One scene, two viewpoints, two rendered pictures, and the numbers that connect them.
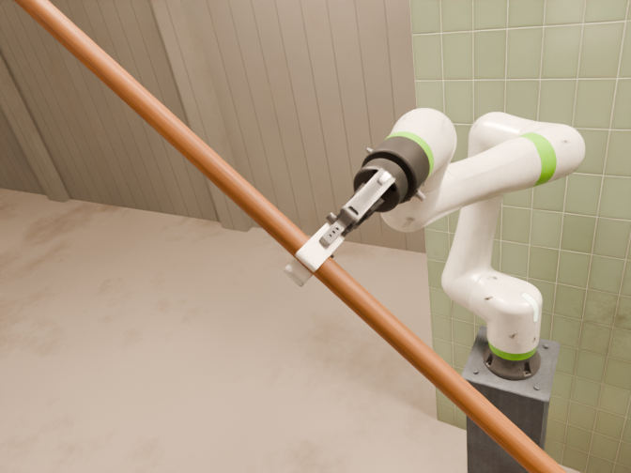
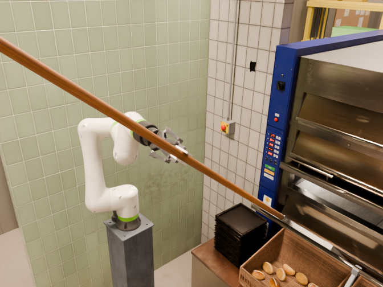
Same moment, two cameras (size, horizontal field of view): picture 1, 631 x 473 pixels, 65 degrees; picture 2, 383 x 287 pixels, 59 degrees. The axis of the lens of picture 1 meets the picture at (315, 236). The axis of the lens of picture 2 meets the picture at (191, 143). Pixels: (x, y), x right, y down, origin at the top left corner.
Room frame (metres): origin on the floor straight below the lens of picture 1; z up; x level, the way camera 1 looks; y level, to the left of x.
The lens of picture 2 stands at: (0.26, 1.04, 2.51)
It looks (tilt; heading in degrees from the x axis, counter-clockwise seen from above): 26 degrees down; 282
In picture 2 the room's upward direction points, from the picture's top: 1 degrees clockwise
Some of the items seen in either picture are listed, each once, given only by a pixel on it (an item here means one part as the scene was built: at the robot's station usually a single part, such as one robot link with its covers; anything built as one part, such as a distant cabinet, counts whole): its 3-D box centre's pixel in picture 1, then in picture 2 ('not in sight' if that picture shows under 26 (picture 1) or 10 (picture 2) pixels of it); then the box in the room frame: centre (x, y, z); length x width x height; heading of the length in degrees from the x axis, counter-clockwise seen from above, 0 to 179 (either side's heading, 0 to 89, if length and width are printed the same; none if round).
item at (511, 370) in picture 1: (515, 338); (123, 214); (0.99, -0.50, 1.23); 0.26 x 0.15 x 0.06; 145
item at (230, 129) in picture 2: not in sight; (227, 126); (0.49, -1.49, 1.46); 0.10 x 0.07 x 0.10; 142
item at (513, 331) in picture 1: (509, 314); (125, 201); (0.95, -0.46, 1.36); 0.16 x 0.13 x 0.19; 26
